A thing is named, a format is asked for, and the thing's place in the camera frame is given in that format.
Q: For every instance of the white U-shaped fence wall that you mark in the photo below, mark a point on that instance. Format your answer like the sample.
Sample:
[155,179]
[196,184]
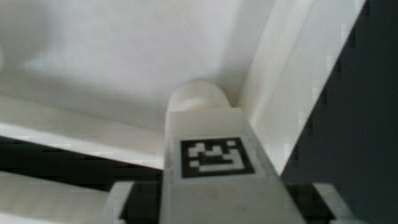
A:
[43,202]

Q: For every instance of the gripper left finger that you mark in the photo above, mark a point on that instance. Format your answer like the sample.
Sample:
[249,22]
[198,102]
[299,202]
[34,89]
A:
[132,205]

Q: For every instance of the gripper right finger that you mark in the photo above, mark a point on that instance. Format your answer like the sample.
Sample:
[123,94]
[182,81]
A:
[321,204]

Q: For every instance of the white square table top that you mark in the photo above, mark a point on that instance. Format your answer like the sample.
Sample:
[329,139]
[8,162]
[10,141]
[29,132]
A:
[98,54]

